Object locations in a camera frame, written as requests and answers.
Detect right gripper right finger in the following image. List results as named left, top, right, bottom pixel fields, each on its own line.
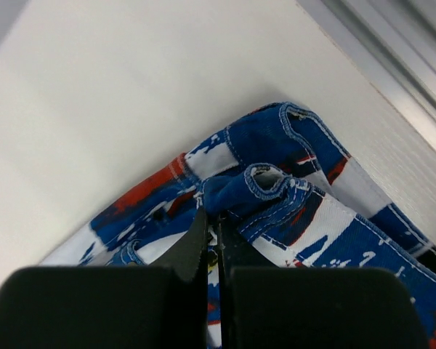
left=218, top=218, right=427, bottom=348

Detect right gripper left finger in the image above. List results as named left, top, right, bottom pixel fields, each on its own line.
left=0, top=209, right=207, bottom=348

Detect blue white red patterned trousers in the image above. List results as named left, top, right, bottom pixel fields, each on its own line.
left=43, top=103, right=436, bottom=348

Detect right table edge rail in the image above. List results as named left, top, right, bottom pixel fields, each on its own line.
left=297, top=0, right=436, bottom=139

